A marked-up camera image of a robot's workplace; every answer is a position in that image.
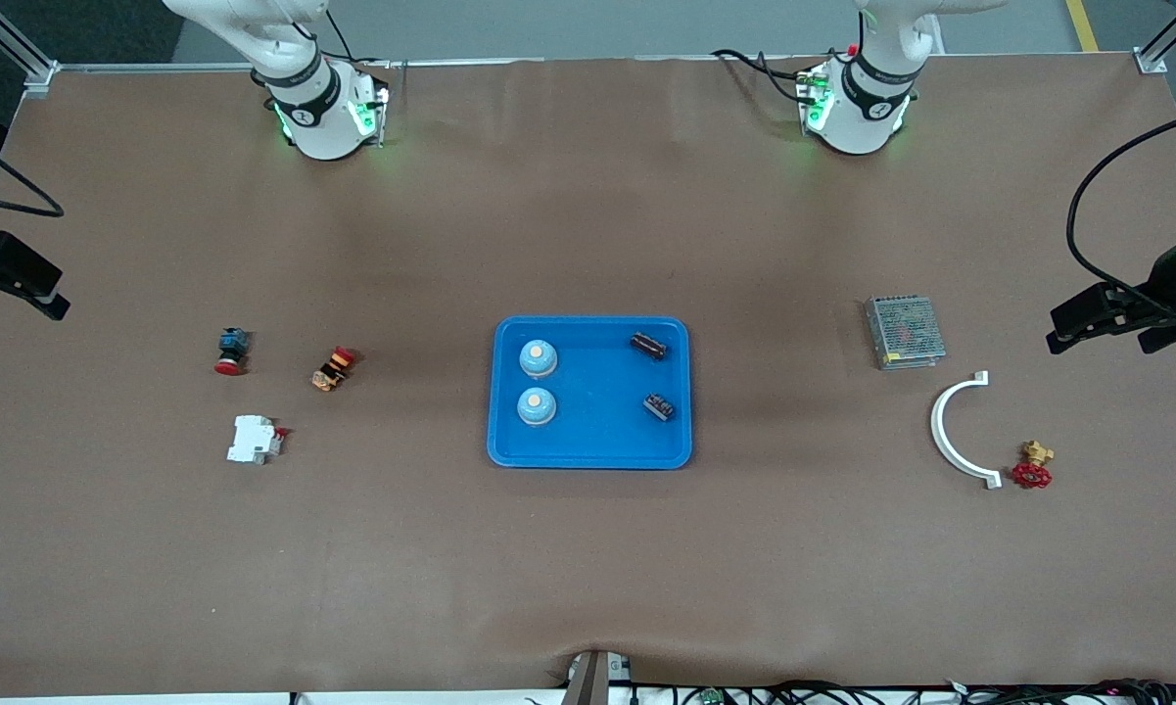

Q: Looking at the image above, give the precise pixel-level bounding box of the metal mesh power supply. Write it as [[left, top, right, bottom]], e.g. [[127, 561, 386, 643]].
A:
[[864, 295, 947, 371]]

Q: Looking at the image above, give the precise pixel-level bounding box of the red pushbutton blue black body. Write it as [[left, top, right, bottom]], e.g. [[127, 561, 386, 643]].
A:
[[214, 328, 252, 377]]

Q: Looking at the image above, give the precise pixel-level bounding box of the white circuit breaker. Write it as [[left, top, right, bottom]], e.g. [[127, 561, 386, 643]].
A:
[[226, 415, 289, 465]]

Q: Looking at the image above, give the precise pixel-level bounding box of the blue plastic tray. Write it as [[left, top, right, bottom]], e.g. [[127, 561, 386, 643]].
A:
[[487, 314, 693, 471]]

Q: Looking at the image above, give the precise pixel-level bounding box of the brown table mat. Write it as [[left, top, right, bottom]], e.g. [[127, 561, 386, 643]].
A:
[[0, 54, 1176, 698]]

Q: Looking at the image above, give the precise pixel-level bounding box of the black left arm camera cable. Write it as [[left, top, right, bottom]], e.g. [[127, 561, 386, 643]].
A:
[[1065, 103, 1176, 324]]

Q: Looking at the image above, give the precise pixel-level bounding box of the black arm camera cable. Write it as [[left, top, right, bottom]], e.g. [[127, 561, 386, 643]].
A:
[[0, 125, 66, 218], [1065, 103, 1176, 324]]

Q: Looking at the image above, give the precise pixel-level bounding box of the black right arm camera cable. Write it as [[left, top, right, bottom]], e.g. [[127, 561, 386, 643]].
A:
[[0, 125, 66, 218]]

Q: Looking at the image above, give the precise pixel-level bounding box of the brass valve red handle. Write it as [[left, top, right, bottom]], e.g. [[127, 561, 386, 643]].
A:
[[1012, 441, 1055, 490]]

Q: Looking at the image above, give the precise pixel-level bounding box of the aluminium frame corner post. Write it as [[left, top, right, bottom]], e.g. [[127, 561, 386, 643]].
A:
[[0, 0, 60, 99], [1134, 0, 1176, 75]]

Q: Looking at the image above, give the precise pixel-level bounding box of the white curved plastic bracket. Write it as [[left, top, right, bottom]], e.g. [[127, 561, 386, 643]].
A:
[[930, 370, 1003, 490]]

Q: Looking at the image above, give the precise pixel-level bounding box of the orange red emergency stop switch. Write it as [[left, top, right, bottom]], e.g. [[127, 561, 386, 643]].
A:
[[311, 346, 358, 393]]

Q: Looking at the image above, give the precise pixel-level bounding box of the black cable bundle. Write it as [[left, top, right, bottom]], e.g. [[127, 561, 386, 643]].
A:
[[627, 678, 1176, 705]]

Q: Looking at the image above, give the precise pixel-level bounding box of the black right arm base cable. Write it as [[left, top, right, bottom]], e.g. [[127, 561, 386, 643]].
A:
[[323, 8, 393, 71]]

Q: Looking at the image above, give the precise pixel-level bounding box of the black arm base cable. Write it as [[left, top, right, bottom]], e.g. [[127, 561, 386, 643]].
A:
[[323, 8, 393, 71], [711, 47, 816, 101]]

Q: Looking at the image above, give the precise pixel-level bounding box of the black left arm base cable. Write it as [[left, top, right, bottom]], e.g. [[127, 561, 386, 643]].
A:
[[711, 47, 816, 101]]

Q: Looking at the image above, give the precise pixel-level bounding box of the front camera mounting post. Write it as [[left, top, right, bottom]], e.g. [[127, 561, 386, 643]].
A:
[[563, 648, 633, 705]]

